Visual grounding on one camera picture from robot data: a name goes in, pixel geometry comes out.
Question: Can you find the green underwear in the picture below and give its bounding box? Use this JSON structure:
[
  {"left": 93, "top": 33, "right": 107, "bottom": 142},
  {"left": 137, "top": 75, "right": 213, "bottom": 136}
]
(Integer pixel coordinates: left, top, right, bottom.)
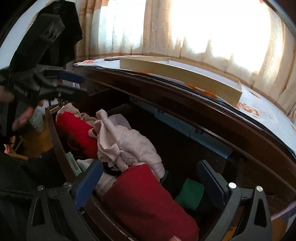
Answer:
[{"left": 175, "top": 178, "right": 205, "bottom": 210}]

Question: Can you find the pink dotted underwear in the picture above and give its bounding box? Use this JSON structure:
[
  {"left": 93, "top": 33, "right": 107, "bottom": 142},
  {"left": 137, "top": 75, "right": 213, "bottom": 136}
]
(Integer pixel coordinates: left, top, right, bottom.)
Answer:
[{"left": 88, "top": 109, "right": 165, "bottom": 179}]

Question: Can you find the beige pink underwear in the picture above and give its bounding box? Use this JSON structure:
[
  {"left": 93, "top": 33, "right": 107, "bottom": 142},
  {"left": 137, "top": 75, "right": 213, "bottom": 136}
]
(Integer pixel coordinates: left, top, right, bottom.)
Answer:
[{"left": 56, "top": 103, "right": 97, "bottom": 126}]

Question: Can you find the black hanging jacket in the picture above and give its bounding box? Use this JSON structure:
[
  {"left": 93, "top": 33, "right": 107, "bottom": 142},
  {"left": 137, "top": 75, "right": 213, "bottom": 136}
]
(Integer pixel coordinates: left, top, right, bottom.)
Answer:
[{"left": 9, "top": 1, "right": 82, "bottom": 71}]

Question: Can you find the orange cream patterned curtain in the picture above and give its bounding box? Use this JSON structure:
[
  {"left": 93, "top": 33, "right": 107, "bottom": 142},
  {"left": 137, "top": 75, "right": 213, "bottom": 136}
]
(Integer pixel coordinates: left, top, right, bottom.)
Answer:
[{"left": 76, "top": 1, "right": 295, "bottom": 114}]

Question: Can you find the bright red underwear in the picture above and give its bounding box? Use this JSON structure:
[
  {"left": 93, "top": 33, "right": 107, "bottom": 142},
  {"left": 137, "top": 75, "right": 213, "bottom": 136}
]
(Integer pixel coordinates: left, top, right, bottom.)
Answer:
[{"left": 55, "top": 112, "right": 98, "bottom": 159}]

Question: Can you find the shallow cardboard box tray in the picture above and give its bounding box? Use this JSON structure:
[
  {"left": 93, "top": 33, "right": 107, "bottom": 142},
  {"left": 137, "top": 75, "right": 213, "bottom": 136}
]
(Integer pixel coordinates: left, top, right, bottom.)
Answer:
[{"left": 120, "top": 56, "right": 242, "bottom": 107}]

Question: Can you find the blue drawer rail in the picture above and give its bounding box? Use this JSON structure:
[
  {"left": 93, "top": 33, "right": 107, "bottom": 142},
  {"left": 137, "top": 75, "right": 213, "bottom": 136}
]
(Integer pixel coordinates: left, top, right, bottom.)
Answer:
[{"left": 130, "top": 98, "right": 233, "bottom": 162}]

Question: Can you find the white persimmon print tablecloth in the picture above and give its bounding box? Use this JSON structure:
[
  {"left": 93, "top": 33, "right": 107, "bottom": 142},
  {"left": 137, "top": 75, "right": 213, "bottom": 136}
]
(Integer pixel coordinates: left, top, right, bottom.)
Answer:
[{"left": 75, "top": 58, "right": 295, "bottom": 151}]

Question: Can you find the person's left hand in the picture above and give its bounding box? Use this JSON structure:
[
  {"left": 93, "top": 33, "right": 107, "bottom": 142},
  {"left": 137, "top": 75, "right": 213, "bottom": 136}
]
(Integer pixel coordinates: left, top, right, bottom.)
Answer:
[{"left": 1, "top": 85, "right": 44, "bottom": 136}]

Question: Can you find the small teal lock plate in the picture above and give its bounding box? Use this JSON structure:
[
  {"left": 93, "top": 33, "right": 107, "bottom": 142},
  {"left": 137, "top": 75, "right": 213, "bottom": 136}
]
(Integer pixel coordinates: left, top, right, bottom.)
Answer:
[{"left": 66, "top": 152, "right": 82, "bottom": 177}]

